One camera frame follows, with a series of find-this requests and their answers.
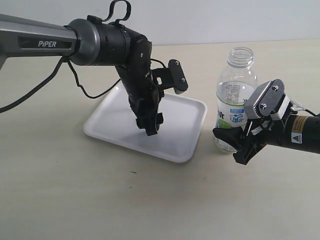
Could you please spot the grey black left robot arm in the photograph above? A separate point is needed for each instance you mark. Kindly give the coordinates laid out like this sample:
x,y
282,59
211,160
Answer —
x,y
90,42

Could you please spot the clear plastic drink bottle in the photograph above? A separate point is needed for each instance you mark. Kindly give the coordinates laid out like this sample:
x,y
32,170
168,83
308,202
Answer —
x,y
235,84

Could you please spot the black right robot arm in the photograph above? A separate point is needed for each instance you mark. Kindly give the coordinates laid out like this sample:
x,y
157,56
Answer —
x,y
296,132

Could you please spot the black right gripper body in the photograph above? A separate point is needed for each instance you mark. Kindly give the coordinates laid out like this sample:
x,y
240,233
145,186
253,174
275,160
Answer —
x,y
262,132

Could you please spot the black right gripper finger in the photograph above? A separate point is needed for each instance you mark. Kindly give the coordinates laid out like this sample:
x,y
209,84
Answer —
x,y
229,138

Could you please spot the white rectangular plastic tray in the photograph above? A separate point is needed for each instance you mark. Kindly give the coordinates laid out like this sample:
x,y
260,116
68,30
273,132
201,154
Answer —
x,y
114,122

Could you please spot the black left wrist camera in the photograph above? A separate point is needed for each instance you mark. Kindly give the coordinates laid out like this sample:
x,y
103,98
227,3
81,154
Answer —
x,y
171,76

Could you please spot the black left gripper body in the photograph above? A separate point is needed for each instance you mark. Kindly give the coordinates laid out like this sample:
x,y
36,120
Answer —
x,y
142,91

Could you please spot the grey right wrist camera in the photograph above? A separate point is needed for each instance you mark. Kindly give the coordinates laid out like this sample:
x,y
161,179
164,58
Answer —
x,y
268,100

